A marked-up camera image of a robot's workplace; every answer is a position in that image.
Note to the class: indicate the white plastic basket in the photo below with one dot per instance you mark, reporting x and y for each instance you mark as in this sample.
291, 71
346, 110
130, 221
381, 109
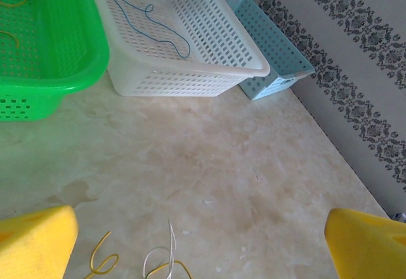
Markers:
203, 79

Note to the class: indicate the green plastic basket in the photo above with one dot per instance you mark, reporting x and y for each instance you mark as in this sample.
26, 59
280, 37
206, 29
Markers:
63, 38

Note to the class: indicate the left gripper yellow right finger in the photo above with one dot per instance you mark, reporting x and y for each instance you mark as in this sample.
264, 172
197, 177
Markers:
371, 247

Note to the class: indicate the light blue plastic basket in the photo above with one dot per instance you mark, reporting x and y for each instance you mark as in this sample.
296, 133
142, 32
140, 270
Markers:
276, 50

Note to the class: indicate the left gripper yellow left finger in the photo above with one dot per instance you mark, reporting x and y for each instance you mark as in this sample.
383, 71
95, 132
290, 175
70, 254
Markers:
35, 244

